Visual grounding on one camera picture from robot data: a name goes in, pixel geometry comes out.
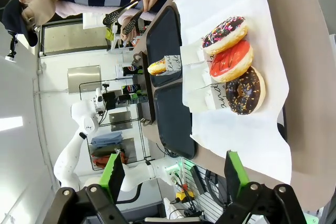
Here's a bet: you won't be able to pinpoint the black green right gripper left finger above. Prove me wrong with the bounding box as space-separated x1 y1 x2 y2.
49 152 129 224

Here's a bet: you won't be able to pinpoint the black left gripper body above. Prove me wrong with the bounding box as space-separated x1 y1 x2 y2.
117 94 134 104

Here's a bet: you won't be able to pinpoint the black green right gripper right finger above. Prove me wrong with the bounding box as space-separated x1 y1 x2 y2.
216 150 308 224

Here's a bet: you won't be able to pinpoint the black Pepsi can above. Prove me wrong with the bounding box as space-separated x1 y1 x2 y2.
122 65 144 77
121 84 144 95

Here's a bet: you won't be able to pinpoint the yellow iced sprinkle donut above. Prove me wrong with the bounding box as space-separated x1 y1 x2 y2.
147 59 167 76

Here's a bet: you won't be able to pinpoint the doughnut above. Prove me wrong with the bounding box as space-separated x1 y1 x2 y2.
156 54 182 77
182 82 232 112
182 60 219 90
180 44 211 65

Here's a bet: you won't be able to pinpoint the black slotted serving tongs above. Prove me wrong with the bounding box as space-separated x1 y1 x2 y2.
102 0 144 36

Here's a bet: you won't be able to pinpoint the chocolate donut with orange sprinkles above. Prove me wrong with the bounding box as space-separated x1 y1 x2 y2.
225 65 267 115

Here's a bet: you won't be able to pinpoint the red glazed donut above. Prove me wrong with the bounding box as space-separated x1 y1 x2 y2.
209 39 255 83

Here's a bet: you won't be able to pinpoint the chocolate donut with rainbow sprinkles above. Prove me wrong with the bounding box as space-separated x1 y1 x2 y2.
201 16 249 56

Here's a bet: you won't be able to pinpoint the person's right hand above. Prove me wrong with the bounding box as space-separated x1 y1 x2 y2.
120 16 138 43

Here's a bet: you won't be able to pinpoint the folded red cloth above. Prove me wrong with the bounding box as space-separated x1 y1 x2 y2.
92 153 129 169

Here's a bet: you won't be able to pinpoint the folded dark cloth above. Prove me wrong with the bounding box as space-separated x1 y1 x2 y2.
91 144 122 157

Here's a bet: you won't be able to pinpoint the white slatted robot cart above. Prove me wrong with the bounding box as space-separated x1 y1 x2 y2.
180 157 230 222

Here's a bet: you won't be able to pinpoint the black power adapter box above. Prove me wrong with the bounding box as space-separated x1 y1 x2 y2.
190 165 207 196

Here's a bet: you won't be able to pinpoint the large white paper sheet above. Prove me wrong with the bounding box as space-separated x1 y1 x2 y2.
172 0 293 186

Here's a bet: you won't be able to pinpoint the folded blue cloth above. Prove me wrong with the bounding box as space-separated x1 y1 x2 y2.
90 131 124 148

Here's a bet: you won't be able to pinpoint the black serving tray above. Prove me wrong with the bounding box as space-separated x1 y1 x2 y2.
145 5 183 88
153 82 196 160

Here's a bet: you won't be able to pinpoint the yellow emergency stop box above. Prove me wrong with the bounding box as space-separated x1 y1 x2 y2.
175 189 195 204

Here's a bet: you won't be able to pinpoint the thin-framed glasses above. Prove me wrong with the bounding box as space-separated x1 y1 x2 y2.
22 8 42 34

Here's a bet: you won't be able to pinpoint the beige face mask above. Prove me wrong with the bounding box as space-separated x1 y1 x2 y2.
25 0 56 26

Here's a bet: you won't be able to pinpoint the dark navy cap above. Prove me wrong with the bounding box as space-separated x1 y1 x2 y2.
1 0 39 48

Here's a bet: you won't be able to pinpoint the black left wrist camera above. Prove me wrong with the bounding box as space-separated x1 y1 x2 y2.
101 83 118 111

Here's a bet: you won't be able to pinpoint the black wire frame rack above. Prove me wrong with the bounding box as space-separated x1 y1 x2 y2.
78 78 151 173

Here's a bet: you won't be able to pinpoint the grey metal wall plate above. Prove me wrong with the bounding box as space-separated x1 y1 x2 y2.
67 65 102 94

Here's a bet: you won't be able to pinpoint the black cable bundle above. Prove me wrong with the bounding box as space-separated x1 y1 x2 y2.
169 170 204 218

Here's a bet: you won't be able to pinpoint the camera on black mount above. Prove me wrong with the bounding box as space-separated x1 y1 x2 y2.
4 31 19 63

